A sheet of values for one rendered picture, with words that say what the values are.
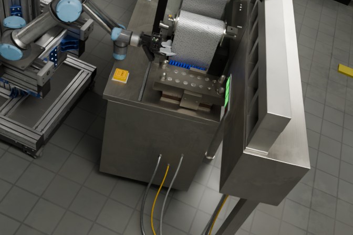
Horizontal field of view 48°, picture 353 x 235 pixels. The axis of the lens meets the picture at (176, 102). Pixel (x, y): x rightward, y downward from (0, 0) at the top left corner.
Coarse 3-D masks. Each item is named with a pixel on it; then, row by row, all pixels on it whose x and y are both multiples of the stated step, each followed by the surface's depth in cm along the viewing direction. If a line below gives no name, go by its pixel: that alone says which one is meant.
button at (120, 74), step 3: (117, 69) 224; (120, 69) 225; (117, 72) 223; (120, 72) 223; (123, 72) 224; (126, 72) 224; (114, 75) 221; (117, 75) 222; (120, 75) 222; (123, 75) 223; (126, 75) 223; (114, 78) 222; (117, 78) 221; (120, 78) 221; (123, 78) 221; (126, 78) 224; (123, 81) 222
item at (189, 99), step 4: (184, 92) 210; (188, 92) 211; (192, 92) 212; (184, 96) 212; (188, 96) 212; (192, 96) 211; (196, 96) 211; (200, 96) 211; (184, 100) 214; (188, 100) 214; (192, 100) 214; (196, 100) 213; (200, 100) 213; (180, 104) 217; (184, 104) 217; (188, 104) 216; (192, 104) 216; (196, 104) 215; (192, 108) 218; (196, 108) 218
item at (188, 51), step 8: (176, 40) 213; (184, 40) 212; (192, 40) 211; (176, 48) 217; (184, 48) 216; (192, 48) 215; (200, 48) 214; (208, 48) 214; (176, 56) 221; (184, 56) 220; (192, 56) 219; (200, 56) 218; (208, 56) 218; (192, 64) 223; (200, 64) 223; (208, 64) 222
